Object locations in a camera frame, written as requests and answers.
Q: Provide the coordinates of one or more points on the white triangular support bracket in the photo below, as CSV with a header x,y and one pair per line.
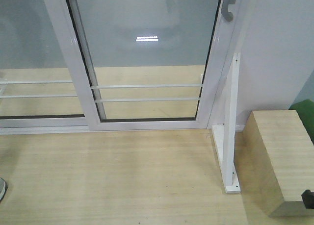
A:
x,y
224,133

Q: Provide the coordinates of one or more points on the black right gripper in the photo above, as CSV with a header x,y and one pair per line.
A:
x,y
308,199

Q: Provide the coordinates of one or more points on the light wooden box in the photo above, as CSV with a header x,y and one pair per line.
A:
x,y
283,159

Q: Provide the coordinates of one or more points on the green object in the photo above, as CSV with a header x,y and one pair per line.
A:
x,y
305,111

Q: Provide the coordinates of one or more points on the white fixed glass panel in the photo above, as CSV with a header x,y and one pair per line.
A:
x,y
40,69

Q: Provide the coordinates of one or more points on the white sliding glass door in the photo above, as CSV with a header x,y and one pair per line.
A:
x,y
146,61

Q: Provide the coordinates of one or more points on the grey round robot base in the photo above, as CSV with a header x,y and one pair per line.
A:
x,y
3,188

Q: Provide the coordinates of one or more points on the white door frame post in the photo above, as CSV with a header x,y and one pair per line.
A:
x,y
226,39

